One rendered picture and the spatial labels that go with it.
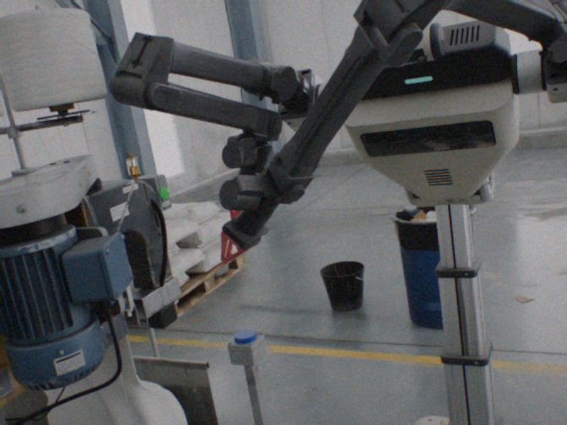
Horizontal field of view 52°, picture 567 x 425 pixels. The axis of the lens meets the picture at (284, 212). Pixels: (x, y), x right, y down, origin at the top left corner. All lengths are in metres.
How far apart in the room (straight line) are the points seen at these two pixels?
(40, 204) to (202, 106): 0.38
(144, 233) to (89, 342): 0.46
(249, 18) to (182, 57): 8.84
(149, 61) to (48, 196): 0.28
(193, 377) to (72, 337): 0.87
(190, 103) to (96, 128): 6.04
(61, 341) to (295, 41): 9.02
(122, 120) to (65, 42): 6.27
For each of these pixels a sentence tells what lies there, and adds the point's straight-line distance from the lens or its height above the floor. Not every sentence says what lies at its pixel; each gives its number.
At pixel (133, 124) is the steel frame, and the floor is 1.29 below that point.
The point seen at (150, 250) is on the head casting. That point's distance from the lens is 1.45.
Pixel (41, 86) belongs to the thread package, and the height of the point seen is 1.56.
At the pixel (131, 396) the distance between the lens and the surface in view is 1.50.
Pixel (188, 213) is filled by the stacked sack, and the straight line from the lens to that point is 4.68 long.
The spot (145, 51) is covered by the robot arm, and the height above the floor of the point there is 1.60.
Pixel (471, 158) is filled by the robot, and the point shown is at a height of 1.27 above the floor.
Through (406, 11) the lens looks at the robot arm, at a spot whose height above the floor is 1.57.
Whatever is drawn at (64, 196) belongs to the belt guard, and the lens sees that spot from 0.97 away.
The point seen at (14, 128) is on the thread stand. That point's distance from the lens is 1.21.
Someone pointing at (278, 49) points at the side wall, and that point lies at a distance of 9.96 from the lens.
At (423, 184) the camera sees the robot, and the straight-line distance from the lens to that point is 1.50.
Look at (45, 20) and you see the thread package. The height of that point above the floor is 1.66.
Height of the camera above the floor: 1.51
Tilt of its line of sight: 13 degrees down
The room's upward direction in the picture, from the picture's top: 9 degrees counter-clockwise
